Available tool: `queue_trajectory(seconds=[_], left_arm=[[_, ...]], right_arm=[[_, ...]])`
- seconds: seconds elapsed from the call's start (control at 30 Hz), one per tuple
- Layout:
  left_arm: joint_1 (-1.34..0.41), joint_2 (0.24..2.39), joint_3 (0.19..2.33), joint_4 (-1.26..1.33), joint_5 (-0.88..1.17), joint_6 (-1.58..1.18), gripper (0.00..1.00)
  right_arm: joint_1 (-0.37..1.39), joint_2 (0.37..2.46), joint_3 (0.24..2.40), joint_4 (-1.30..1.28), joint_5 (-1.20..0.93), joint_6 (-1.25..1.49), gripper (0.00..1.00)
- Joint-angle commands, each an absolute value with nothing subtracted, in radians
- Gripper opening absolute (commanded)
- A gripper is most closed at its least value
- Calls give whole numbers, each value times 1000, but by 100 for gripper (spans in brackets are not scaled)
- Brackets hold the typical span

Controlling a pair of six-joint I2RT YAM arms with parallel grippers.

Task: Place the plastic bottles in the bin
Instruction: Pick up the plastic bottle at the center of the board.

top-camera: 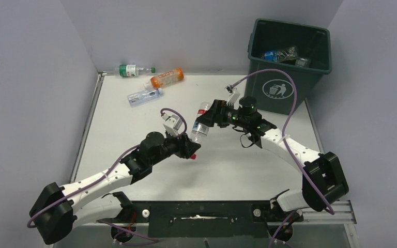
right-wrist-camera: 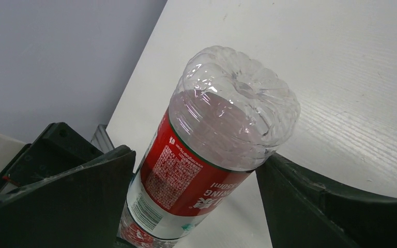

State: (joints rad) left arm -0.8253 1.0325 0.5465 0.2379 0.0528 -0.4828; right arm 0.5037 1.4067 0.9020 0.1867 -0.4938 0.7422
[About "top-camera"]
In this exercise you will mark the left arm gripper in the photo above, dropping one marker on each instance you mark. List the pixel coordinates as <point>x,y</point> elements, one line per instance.
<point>186,146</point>

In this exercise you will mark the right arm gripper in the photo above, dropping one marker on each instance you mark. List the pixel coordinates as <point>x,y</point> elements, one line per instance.
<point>216,114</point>

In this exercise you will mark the bottle red blue label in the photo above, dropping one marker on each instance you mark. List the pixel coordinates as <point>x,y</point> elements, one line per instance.
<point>200,131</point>

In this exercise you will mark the clear bottle blue white label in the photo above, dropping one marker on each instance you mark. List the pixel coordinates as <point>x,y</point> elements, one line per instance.
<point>289,55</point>

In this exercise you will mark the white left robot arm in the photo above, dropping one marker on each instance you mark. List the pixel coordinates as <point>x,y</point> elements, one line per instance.
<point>60,209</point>

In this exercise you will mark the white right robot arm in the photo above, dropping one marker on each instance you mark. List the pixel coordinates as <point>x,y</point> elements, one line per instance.
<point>323,180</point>

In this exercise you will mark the dark green trash bin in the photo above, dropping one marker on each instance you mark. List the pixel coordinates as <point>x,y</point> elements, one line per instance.
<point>280,87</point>

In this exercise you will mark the orange drink bottle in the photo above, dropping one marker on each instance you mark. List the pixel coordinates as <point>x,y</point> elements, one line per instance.
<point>165,79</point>

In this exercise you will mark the clear bottle blue cap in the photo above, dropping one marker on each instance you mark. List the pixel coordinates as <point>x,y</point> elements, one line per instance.
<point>144,96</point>

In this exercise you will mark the clear bottle green cap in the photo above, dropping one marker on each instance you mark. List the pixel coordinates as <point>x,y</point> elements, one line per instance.
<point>132,70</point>

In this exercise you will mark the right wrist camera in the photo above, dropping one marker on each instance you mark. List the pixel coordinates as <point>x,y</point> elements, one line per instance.
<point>233,94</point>

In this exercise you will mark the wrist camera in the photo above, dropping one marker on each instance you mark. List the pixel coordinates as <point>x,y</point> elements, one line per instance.
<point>171,124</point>
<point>233,94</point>

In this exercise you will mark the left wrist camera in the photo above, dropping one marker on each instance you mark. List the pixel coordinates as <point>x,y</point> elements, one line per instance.
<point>171,124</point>

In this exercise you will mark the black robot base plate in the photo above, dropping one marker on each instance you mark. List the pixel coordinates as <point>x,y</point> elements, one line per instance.
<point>202,219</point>

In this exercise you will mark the aluminium table frame rail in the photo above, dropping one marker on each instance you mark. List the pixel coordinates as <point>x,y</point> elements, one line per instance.
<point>304,228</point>

